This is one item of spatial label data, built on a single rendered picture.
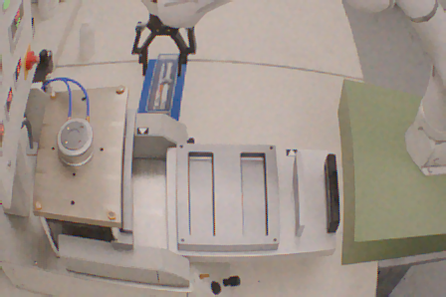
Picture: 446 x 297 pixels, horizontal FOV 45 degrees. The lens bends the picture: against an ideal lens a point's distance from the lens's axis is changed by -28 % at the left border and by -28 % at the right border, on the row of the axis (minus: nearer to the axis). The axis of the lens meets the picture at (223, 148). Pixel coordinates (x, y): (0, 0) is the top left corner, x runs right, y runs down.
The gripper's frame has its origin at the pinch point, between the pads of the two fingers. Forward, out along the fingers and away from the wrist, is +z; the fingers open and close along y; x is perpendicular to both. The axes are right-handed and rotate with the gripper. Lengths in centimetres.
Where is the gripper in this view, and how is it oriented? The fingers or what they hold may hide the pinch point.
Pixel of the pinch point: (162, 64)
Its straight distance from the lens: 156.8
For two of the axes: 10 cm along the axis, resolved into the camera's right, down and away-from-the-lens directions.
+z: -0.5, 5.9, 8.1
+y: 10.0, 0.8, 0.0
